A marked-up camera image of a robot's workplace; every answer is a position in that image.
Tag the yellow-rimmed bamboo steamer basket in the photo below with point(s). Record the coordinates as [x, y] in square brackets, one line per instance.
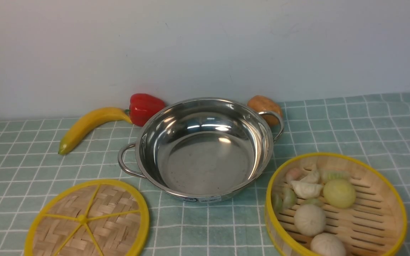
[375, 225]

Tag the woven bamboo steamer lid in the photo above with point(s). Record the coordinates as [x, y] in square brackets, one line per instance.
[95, 218]

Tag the stainless steel pot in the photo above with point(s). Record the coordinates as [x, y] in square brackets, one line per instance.
[203, 150]

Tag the red bell pepper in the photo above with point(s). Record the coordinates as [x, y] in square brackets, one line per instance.
[143, 107]

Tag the pink dumpling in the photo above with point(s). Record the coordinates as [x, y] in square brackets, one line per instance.
[293, 174]

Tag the green dumpling at left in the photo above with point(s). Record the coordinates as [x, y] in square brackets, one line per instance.
[283, 200]

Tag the white folded dumpling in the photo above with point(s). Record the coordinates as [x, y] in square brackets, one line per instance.
[306, 190]

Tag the pale dumpling at back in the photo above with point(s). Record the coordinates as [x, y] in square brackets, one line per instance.
[313, 177]

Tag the yellow banana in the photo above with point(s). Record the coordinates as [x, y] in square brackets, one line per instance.
[88, 123]

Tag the green-white dumpling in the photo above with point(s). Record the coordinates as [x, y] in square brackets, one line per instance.
[329, 175]

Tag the small green dumpling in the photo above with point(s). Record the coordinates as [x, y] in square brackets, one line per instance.
[313, 201]

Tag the yellowish round bun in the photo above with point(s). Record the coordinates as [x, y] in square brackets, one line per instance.
[339, 193]

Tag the white bun near rim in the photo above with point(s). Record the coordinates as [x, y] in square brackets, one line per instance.
[326, 244]

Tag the green checkered tablecloth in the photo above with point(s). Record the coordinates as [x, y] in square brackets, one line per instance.
[372, 128]

